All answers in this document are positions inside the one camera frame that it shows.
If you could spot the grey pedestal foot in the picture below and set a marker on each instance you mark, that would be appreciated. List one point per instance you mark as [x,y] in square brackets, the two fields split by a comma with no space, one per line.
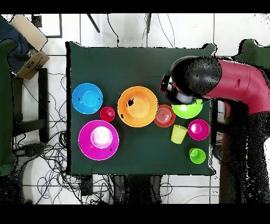
[31,150]

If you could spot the blue bowl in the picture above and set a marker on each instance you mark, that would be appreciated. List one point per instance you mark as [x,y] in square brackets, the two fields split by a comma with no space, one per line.
[87,98]

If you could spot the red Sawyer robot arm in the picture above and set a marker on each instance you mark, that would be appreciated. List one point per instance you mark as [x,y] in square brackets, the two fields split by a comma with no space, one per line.
[232,84]

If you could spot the small orange-red bowl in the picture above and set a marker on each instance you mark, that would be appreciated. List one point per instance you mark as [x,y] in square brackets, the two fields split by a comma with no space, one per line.
[164,116]

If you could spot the beige box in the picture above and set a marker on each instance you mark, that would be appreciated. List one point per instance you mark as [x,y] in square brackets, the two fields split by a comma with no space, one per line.
[29,31]

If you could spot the green cloth covered table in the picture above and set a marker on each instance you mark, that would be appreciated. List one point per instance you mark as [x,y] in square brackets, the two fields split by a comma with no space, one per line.
[5,105]
[255,53]

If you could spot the black tripod leg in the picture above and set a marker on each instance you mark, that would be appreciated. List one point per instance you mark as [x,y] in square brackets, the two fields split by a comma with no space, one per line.
[149,23]
[93,23]

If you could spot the red cup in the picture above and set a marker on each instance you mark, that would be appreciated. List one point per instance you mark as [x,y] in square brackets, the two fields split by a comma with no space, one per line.
[107,114]

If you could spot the small crimson bowl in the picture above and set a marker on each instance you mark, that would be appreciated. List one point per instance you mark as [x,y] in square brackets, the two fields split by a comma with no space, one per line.
[198,129]

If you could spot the large orange bowl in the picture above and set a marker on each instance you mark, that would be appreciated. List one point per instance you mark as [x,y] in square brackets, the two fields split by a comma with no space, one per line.
[143,105]

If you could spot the large pink bowl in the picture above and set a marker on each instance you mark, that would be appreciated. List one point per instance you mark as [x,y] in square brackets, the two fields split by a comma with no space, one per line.
[86,139]

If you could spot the brown cardboard box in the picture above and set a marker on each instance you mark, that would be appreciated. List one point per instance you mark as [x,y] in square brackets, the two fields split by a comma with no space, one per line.
[31,65]

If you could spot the green cup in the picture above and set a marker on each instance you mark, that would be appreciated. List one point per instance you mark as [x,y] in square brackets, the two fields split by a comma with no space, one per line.
[197,156]

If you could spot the black stool frame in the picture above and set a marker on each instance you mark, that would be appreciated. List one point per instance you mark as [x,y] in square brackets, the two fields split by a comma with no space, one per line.
[43,95]

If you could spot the black power strip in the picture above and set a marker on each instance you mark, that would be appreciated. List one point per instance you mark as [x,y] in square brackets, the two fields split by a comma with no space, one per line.
[87,186]

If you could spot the light green bowl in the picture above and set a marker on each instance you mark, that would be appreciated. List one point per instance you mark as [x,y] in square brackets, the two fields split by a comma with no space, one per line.
[187,111]

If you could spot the yellow cup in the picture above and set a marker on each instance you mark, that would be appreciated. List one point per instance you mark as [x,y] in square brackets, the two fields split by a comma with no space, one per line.
[178,134]

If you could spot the dark green tablecloth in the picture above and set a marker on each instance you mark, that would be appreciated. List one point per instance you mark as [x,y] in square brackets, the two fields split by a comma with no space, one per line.
[116,67]

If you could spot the dark blue cloth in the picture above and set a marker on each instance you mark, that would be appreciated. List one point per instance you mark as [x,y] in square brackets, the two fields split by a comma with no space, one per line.
[14,50]

